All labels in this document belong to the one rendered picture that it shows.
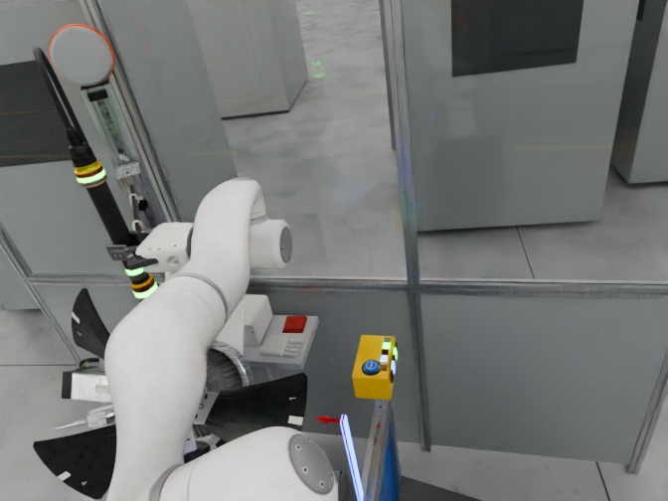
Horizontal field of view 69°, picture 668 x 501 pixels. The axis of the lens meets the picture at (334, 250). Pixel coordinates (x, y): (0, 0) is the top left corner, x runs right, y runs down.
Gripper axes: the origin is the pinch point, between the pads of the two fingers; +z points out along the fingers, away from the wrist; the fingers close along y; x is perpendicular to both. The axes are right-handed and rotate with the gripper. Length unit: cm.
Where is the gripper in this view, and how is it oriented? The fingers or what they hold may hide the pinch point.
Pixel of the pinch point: (125, 246)
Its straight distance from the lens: 97.5
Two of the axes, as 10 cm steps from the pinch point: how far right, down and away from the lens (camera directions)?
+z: -9.7, 0.0, 2.6
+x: -1.5, -8.2, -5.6
